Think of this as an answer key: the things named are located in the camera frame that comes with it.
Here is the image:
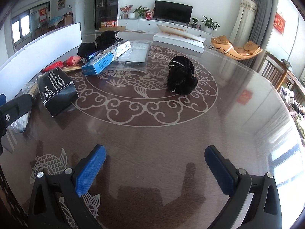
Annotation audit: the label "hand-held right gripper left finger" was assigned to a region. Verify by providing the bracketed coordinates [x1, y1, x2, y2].
[28, 144, 106, 229]

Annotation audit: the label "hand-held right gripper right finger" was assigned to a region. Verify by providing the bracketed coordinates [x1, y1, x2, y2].
[204, 145, 283, 229]

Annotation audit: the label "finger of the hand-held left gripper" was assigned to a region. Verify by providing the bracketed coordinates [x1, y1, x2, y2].
[0, 94, 33, 130]

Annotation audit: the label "black box with white print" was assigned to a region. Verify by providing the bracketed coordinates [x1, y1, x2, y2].
[36, 67, 79, 118]

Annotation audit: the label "red foil packet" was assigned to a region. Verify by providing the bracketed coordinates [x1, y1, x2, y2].
[40, 56, 83, 73]

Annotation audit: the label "black rhinestone velvet scrunchie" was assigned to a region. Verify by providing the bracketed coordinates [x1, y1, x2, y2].
[166, 55, 198, 94]

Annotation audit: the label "blue and white box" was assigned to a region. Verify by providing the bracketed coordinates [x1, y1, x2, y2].
[81, 40, 132, 76]

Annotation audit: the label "clear plastic bag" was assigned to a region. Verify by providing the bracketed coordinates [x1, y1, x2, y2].
[10, 82, 39, 134]

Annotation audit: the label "tan wooden sticks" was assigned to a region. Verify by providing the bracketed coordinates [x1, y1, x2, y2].
[59, 64, 83, 74]

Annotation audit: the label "red door poster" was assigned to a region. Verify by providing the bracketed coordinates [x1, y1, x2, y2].
[39, 8, 48, 24]

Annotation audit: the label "cluttered wooden side table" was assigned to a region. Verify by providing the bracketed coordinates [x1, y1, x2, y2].
[279, 60, 305, 148]

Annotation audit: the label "phone case in clear packet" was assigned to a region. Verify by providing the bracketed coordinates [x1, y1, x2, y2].
[108, 40, 151, 73]

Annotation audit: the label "cardboard box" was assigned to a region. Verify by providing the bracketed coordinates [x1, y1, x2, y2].
[99, 26, 126, 32]

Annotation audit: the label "orange lounge chair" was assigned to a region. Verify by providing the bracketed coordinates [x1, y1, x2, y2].
[211, 35, 263, 60]

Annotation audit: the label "black display cabinet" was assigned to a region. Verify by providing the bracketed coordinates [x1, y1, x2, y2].
[95, 0, 121, 30]

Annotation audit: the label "red flower arrangement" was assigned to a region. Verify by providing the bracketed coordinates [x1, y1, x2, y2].
[120, 4, 133, 19]

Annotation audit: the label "large potted plant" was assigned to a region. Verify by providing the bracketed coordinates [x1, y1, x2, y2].
[201, 15, 220, 31]

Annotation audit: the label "white television cabinet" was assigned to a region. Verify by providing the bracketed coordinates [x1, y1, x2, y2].
[117, 18, 215, 46]

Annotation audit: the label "grey curtain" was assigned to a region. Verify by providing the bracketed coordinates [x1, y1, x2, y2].
[248, 0, 279, 69]

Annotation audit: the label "covered standing air conditioner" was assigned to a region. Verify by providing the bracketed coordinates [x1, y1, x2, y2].
[232, 0, 258, 43]

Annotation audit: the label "green leafy potted plant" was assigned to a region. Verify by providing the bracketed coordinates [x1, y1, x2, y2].
[133, 6, 148, 19]

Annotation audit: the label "black television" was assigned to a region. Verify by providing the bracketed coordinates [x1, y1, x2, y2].
[154, 0, 193, 24]

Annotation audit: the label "red wall hanging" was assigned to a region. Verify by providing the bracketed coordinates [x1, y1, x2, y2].
[274, 12, 286, 34]

